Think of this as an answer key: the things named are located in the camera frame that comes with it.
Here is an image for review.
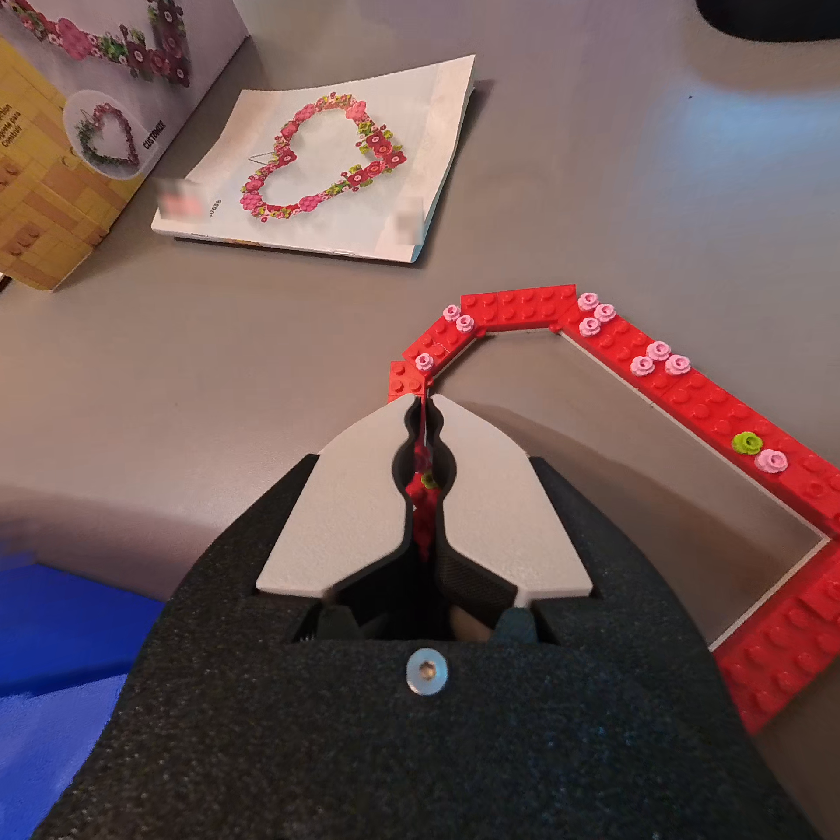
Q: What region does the blue plastic bin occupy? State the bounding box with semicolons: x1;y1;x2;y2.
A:
0;560;166;811

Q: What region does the red brick heart frame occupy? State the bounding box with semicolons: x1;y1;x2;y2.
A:
387;283;840;737

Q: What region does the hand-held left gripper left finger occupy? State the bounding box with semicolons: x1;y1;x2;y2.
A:
254;394;425;600

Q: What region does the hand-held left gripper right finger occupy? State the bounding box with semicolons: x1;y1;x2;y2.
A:
428;392;596;609

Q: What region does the white instruction booklet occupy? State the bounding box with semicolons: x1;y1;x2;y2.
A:
150;54;477;265

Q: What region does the black object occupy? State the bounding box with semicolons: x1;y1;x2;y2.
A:
694;0;840;44

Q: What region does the yellow cardboard toy box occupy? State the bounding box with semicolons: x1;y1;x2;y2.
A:
0;0;251;292

